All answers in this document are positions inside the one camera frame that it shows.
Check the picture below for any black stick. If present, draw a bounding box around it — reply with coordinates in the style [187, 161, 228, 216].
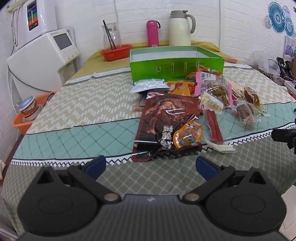
[103, 20, 116, 49]

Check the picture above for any red plastic basket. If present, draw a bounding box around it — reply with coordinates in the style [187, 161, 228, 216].
[99, 44, 133, 62]

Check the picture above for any white water purifier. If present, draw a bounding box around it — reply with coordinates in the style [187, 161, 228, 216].
[17, 0, 58, 44]

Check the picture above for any dark brown snack bag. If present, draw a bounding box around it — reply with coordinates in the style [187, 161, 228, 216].
[132, 91, 204, 163]

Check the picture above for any clear orange snack packet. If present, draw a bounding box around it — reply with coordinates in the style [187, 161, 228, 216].
[172, 121, 204, 149]

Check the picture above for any pink-edged clear snack packet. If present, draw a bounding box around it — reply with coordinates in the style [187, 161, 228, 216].
[194, 71, 233, 108]

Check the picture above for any blue paper fan decoration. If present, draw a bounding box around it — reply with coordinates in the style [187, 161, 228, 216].
[265, 1, 295, 37]

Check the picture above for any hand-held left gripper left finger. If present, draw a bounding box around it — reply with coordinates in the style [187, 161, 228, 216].
[35, 155, 122, 205]

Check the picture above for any grey hose bundle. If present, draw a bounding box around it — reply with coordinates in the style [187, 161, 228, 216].
[10, 5, 22, 47]

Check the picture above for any red sausage stick packet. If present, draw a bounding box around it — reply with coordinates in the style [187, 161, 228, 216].
[203, 109, 235, 153]

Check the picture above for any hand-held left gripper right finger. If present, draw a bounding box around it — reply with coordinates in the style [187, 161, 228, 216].
[184, 156, 266, 203]

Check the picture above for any brown bun packet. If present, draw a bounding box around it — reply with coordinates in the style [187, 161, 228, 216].
[243, 86, 262, 105]

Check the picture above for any bowl with blue lid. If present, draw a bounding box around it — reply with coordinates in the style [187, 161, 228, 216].
[19, 96, 44, 122]

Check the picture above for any yellow cloth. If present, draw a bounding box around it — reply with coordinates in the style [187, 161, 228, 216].
[69, 40, 243, 80]

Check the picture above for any pink thermos bottle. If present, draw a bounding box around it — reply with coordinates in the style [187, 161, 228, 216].
[146, 20, 161, 47]

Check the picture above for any silver snack packet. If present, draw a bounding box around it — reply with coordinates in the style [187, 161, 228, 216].
[129, 79, 170, 93]

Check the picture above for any glass carafe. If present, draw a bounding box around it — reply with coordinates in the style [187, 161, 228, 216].
[102, 22, 122, 49]

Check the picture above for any wall calendar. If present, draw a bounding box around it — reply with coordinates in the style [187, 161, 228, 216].
[284, 37, 296, 63]

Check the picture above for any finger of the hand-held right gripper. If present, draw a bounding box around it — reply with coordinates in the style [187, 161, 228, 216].
[271, 128, 296, 153]

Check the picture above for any cream thermal jug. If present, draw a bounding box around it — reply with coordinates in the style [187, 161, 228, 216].
[168, 10, 196, 46]

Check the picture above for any white appliance with screen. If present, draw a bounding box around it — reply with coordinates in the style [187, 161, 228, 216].
[7, 30, 80, 93]

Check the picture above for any orange plastic basin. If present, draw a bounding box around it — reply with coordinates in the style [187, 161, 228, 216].
[11, 91, 57, 135]

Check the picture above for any green cardboard box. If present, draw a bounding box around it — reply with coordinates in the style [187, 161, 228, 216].
[129, 46, 225, 83]

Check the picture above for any dark sausage packet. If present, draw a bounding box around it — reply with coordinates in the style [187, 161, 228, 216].
[235, 103, 270, 123]

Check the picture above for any patterned tablecloth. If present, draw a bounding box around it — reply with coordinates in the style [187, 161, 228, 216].
[2, 62, 296, 232]

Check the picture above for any yellow white snack packet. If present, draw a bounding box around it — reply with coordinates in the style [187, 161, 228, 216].
[198, 91, 224, 114]

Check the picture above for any orange red snack packet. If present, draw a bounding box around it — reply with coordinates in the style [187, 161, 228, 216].
[196, 65, 223, 76]

